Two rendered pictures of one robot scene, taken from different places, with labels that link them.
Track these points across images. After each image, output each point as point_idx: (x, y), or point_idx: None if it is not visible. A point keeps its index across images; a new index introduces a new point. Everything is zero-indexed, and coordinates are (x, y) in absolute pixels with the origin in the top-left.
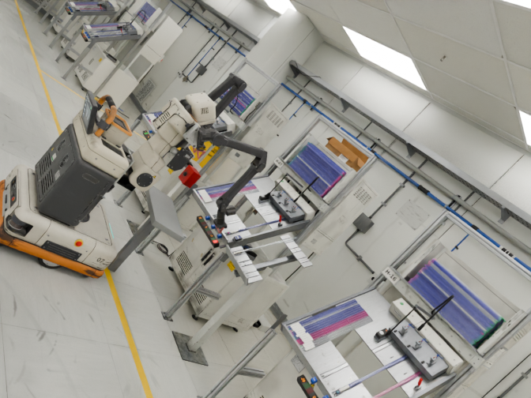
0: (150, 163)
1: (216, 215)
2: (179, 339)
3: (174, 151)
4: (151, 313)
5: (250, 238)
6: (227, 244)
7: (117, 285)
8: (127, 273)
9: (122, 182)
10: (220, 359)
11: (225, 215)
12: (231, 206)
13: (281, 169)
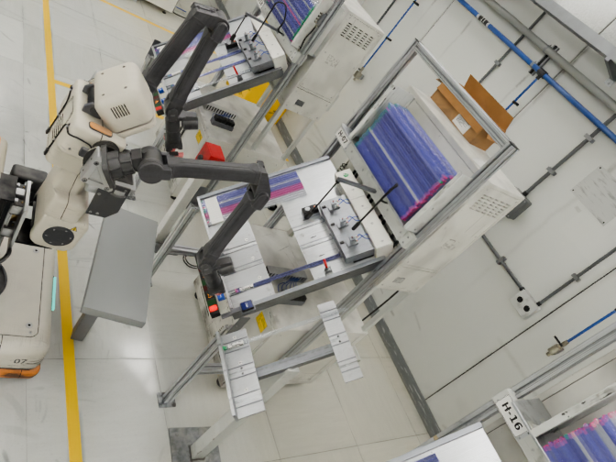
0: (54, 212)
1: (225, 250)
2: (179, 441)
3: (89, 189)
4: (136, 404)
5: (270, 301)
6: (232, 314)
7: (81, 367)
8: (109, 335)
9: (27, 239)
10: (252, 454)
11: (239, 251)
12: (225, 260)
13: (346, 151)
